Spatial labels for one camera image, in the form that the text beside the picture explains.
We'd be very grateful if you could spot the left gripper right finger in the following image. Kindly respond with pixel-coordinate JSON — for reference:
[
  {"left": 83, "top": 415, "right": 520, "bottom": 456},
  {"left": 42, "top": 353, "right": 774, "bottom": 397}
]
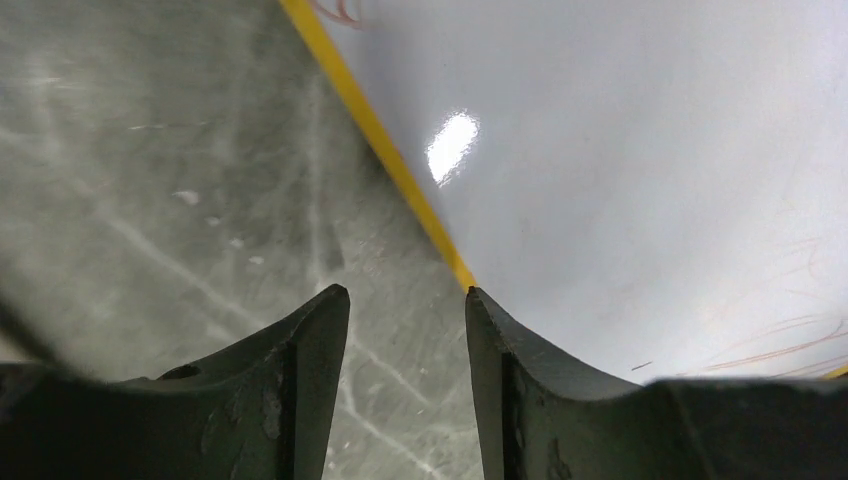
[{"left": 465, "top": 287, "right": 847, "bottom": 480}]

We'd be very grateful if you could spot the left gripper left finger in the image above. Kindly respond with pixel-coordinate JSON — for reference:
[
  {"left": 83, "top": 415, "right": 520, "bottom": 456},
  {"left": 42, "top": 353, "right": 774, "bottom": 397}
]
[{"left": 1, "top": 284, "right": 350, "bottom": 479}]

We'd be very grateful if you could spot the yellow framed whiteboard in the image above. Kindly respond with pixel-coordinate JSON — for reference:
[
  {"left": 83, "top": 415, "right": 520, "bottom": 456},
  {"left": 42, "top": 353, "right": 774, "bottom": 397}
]
[{"left": 284, "top": 1, "right": 847, "bottom": 383}]

